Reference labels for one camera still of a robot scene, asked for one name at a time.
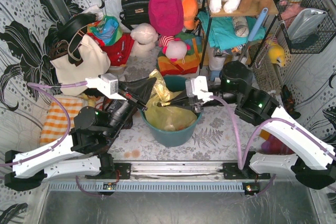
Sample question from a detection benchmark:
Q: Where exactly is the red cloth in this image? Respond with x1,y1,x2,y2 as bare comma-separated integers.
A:
93,33,134,67

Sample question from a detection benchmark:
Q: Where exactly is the yellow trash bag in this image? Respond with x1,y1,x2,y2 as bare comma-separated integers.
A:
144,69,197,132

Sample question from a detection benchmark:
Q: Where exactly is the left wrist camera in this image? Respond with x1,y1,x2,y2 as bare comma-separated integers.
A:
85,73,126,100

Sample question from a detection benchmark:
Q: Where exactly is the blue lint roller mop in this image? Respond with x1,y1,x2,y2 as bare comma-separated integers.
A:
210,7,268,81

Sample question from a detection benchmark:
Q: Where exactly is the magenta felt bag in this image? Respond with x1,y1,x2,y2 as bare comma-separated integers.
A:
149,0,184,36

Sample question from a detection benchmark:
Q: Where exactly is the black hat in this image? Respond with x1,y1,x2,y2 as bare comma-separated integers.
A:
58,13,97,42

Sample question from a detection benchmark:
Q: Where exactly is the aluminium rail base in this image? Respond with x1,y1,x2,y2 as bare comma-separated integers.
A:
39,159,321,196

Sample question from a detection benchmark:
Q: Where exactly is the teal folded cloth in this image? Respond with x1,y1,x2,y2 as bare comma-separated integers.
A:
197,12,266,50

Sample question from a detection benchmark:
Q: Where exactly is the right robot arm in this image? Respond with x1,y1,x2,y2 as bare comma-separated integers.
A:
166,61,335,189

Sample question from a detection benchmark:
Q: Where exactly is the cream plush sheep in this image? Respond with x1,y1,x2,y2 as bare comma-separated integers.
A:
130,23,159,58

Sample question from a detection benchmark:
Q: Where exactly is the cream canvas tote bag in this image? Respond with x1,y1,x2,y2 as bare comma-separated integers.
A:
51,35,111,84

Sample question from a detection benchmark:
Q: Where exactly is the black leather handbag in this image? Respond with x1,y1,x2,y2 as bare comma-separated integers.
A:
119,0,150,30

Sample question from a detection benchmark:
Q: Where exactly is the rainbow striped cloth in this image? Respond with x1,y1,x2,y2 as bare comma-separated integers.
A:
156,32,203,76

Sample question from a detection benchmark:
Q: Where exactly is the pink striped plush doll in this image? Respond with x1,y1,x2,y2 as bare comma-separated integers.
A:
159,36,191,62

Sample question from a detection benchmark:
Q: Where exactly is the black wire basket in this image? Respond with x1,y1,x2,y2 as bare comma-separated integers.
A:
274,0,335,54

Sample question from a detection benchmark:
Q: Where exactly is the yellow plush duck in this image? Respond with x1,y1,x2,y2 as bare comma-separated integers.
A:
266,36,285,67

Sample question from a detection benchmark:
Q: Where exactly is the orange checkered towel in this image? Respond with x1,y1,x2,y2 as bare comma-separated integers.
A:
40,95,88,145

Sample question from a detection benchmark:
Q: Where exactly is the teal trash bin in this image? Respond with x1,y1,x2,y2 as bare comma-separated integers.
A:
140,74,204,148

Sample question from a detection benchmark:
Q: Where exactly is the orange plush toy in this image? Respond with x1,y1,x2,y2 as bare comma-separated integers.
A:
181,0,198,30

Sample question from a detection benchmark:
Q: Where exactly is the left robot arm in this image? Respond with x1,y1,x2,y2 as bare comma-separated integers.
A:
2,74,156,191

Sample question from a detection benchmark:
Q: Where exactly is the silver foil pouch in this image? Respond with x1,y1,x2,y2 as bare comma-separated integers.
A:
287,8,328,40

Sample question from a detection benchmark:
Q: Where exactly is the colorful printed scarf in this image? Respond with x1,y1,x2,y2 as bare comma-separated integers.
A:
87,16,123,47

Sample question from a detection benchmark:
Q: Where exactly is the purple orange sock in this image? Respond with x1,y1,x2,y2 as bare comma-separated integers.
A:
259,130,294,155

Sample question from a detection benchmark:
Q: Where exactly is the beige chenille duster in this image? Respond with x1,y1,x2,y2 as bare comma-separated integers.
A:
251,46,281,99

